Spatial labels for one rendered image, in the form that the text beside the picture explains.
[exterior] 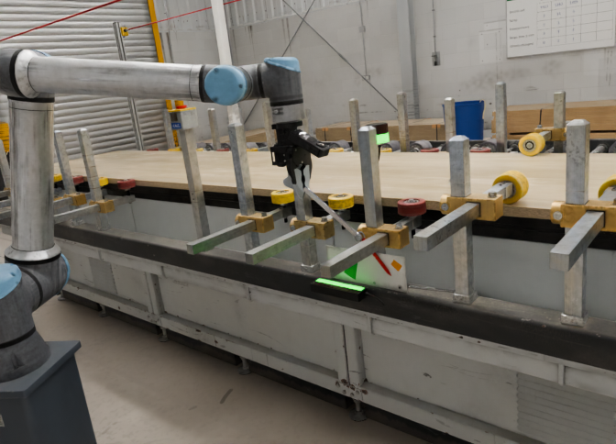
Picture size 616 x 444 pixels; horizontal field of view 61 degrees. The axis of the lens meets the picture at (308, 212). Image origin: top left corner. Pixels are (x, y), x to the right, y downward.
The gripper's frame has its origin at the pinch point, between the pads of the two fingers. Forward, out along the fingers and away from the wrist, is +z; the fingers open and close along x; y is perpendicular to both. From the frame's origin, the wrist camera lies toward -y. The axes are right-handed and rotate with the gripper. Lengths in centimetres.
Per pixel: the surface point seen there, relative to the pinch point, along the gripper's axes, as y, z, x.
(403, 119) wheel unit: 34, -6, -115
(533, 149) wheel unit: -32, 4, -93
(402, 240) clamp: -26.2, 12.7, -7.1
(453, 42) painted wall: 280, -55, -713
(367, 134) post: -18.3, -15.3, -6.4
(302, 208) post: 6.6, 6.4, -6.4
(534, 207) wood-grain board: -54, 7, -26
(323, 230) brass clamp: -0.9, 12.2, -5.6
